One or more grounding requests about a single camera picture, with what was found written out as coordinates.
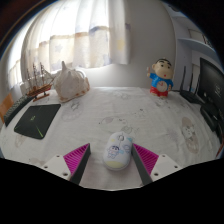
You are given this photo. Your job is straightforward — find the black router with antennas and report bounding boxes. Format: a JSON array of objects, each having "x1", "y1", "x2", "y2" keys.
[{"x1": 179, "y1": 65, "x2": 205, "y2": 105}]

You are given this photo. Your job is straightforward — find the white wall shelf unit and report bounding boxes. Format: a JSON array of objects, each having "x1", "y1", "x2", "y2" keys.
[{"x1": 173, "y1": 9, "x2": 221, "y2": 91}]

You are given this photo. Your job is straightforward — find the small black device box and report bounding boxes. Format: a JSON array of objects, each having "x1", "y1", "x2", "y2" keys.
[{"x1": 199, "y1": 103, "x2": 219, "y2": 132}]

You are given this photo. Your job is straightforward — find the orange wooden chair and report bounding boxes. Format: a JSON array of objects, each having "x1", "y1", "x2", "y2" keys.
[{"x1": 0, "y1": 93, "x2": 15, "y2": 124}]

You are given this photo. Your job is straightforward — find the wooden model sailing ship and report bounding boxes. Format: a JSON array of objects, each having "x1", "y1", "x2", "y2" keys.
[{"x1": 25, "y1": 62, "x2": 56, "y2": 102}]

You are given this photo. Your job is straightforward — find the white sheer curtain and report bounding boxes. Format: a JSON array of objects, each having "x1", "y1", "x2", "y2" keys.
[{"x1": 8, "y1": 0, "x2": 131, "y2": 89}]

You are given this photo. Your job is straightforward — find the black computer keyboard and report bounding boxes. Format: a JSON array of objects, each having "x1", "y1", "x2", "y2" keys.
[{"x1": 3, "y1": 94, "x2": 34, "y2": 128}]

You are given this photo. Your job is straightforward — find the white cartoon-print computer mouse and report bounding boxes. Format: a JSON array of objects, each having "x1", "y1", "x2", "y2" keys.
[{"x1": 102, "y1": 131, "x2": 133, "y2": 172}]

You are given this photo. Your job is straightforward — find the cartoon boy figurine red blue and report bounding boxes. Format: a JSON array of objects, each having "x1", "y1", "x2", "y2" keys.
[{"x1": 146, "y1": 58, "x2": 175, "y2": 98}]

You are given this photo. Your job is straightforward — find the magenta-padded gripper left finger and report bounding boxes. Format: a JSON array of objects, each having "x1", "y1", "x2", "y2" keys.
[{"x1": 40, "y1": 143, "x2": 92, "y2": 186}]

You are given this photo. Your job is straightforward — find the black computer monitor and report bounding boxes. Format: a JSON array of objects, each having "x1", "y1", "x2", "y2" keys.
[{"x1": 199, "y1": 57, "x2": 224, "y2": 134}]

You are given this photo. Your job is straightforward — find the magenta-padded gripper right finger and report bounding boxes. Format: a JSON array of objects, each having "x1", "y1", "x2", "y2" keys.
[{"x1": 131, "y1": 143, "x2": 184, "y2": 186}]

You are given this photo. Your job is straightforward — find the white printed tablecloth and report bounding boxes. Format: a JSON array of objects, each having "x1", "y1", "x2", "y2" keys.
[{"x1": 0, "y1": 86, "x2": 223, "y2": 189}]

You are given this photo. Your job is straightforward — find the black mouse pad green lines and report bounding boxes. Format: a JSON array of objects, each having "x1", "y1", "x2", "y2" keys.
[{"x1": 13, "y1": 103, "x2": 62, "y2": 140}]

